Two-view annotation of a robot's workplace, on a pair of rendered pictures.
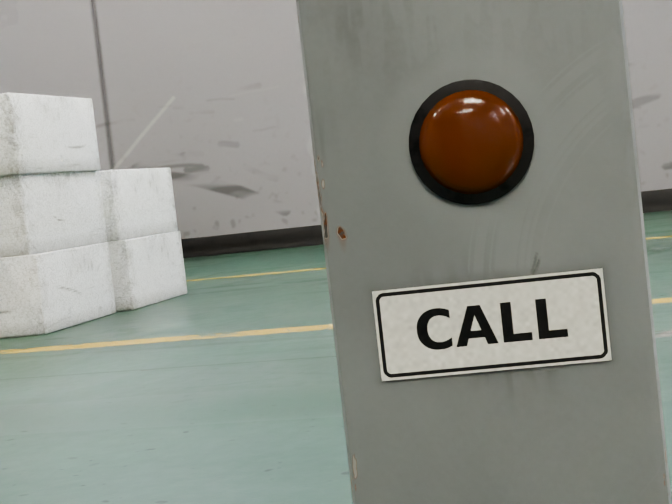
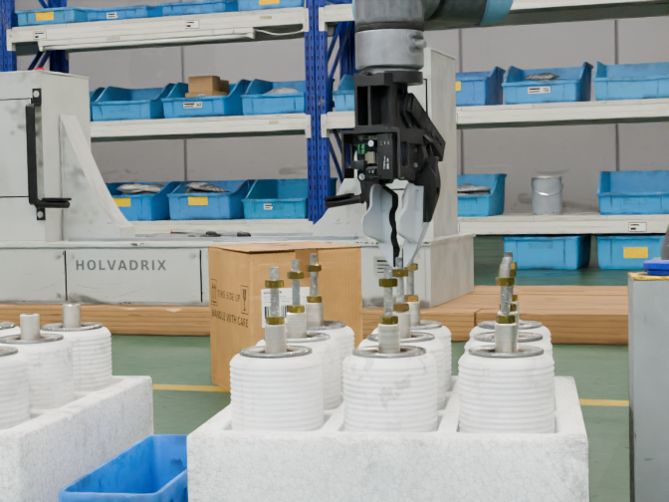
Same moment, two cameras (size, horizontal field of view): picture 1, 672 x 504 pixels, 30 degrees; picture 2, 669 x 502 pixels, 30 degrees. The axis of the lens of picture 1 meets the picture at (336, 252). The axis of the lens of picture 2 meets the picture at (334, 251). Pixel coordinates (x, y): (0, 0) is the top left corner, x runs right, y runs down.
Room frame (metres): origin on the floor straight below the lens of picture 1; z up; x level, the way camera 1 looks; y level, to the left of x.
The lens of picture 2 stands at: (1.73, -0.37, 0.42)
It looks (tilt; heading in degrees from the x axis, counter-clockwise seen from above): 3 degrees down; 181
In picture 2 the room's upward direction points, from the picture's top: 1 degrees counter-clockwise
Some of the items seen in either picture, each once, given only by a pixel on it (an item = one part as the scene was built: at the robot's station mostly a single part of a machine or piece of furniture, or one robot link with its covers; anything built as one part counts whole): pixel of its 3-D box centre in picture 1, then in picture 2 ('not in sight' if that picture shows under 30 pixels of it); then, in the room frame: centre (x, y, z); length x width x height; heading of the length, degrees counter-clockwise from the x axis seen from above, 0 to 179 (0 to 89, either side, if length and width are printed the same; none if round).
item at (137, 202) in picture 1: (80, 209); not in sight; (3.41, 0.68, 0.27); 0.39 x 0.39 x 0.18; 74
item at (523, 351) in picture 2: not in sight; (506, 352); (0.47, -0.23, 0.25); 0.08 x 0.08 x 0.01
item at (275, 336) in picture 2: not in sight; (275, 340); (0.44, -0.47, 0.26); 0.02 x 0.02 x 0.03
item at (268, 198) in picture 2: not in sight; (290, 198); (-4.92, -0.76, 0.36); 0.50 x 0.38 x 0.21; 162
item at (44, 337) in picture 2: not in sight; (30, 340); (0.29, -0.76, 0.25); 0.08 x 0.08 x 0.01
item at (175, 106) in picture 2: not in sight; (210, 100); (-5.01, -1.18, 0.89); 0.50 x 0.38 x 0.21; 163
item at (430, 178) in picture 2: not in sight; (417, 183); (0.35, -0.31, 0.42); 0.05 x 0.02 x 0.09; 62
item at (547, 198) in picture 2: not in sight; (547, 195); (-4.42, 0.53, 0.35); 0.16 x 0.15 x 0.19; 73
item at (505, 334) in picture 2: not in sight; (506, 339); (0.47, -0.23, 0.26); 0.02 x 0.02 x 0.03
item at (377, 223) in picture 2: not in sight; (376, 225); (0.35, -0.36, 0.38); 0.06 x 0.03 x 0.09; 152
